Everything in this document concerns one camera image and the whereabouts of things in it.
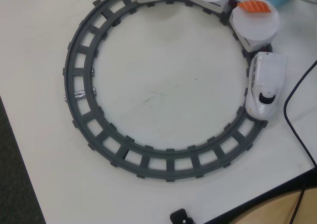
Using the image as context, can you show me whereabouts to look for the orange salmon nigiri sushi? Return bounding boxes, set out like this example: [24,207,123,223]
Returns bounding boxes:
[237,0,272,13]

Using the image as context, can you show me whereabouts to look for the white Shinkansen toy locomotive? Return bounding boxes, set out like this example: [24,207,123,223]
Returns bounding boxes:
[245,51,288,121]

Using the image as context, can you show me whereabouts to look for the white plate on train car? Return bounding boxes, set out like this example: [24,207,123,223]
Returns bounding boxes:
[229,9,280,54]

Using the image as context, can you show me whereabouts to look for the silver foil tape strip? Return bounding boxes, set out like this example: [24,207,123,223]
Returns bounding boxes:
[73,90,86,101]

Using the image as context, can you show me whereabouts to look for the black power adapter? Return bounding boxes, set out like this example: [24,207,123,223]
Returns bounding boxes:
[169,208,196,224]

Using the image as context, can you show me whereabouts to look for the black cable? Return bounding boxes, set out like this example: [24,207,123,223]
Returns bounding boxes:
[288,179,308,224]
[283,59,317,168]

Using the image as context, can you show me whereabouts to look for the grey circular toy rail track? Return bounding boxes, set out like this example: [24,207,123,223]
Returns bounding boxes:
[62,0,274,184]

